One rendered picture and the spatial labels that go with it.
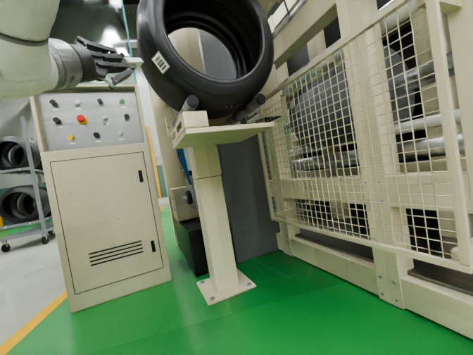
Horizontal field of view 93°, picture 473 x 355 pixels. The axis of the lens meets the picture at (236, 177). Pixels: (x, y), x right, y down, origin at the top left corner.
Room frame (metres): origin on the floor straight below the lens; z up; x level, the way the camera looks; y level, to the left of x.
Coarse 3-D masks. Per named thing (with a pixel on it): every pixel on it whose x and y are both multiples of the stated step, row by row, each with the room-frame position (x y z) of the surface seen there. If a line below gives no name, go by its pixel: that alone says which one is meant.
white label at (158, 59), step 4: (156, 56) 0.78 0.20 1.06; (160, 56) 0.78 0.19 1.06; (152, 60) 0.79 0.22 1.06; (156, 60) 0.79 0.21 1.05; (160, 60) 0.79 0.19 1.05; (164, 60) 0.78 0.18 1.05; (156, 64) 0.80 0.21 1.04; (160, 64) 0.79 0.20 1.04; (164, 64) 0.79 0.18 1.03; (160, 68) 0.80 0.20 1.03; (164, 68) 0.79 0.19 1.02; (164, 72) 0.80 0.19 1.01
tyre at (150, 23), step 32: (160, 0) 0.78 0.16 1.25; (192, 0) 1.04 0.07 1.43; (224, 0) 1.04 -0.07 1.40; (256, 0) 0.94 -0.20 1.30; (160, 32) 0.78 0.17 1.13; (224, 32) 1.16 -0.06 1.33; (256, 32) 1.06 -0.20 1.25; (256, 64) 0.91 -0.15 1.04; (160, 96) 0.97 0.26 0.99; (224, 96) 0.87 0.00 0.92
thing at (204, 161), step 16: (176, 32) 1.17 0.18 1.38; (192, 32) 1.20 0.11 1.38; (176, 48) 1.17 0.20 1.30; (192, 48) 1.20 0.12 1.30; (192, 64) 1.19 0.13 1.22; (192, 160) 1.21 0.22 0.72; (208, 160) 1.19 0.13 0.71; (208, 176) 1.19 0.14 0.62; (208, 192) 1.18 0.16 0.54; (208, 208) 1.18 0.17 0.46; (224, 208) 1.21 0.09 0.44; (208, 224) 1.17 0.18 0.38; (224, 224) 1.20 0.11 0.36; (208, 240) 1.17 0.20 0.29; (224, 240) 1.20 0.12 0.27; (208, 256) 1.22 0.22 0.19; (224, 256) 1.19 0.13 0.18; (224, 272) 1.19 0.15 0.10; (224, 288) 1.18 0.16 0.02
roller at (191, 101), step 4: (188, 96) 0.80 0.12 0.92; (192, 96) 0.80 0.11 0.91; (188, 100) 0.80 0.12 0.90; (192, 100) 0.80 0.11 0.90; (196, 100) 0.81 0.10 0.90; (184, 104) 0.83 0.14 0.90; (188, 104) 0.80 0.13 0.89; (192, 104) 0.80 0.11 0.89; (196, 104) 0.81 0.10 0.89; (184, 108) 0.85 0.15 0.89; (188, 108) 0.83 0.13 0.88; (192, 108) 0.82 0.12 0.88; (180, 112) 0.92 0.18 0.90; (176, 120) 1.04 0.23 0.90
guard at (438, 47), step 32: (352, 32) 0.71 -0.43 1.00; (320, 64) 0.85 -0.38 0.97; (416, 64) 0.57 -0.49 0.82; (384, 96) 0.65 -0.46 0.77; (448, 96) 0.52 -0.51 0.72; (352, 128) 0.76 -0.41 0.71; (416, 128) 0.59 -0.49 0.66; (448, 128) 0.52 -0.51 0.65; (416, 160) 0.60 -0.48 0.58; (448, 160) 0.53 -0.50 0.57; (352, 192) 0.80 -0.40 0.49; (288, 224) 1.18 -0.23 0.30; (352, 224) 0.82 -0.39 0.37; (416, 256) 0.62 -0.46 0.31
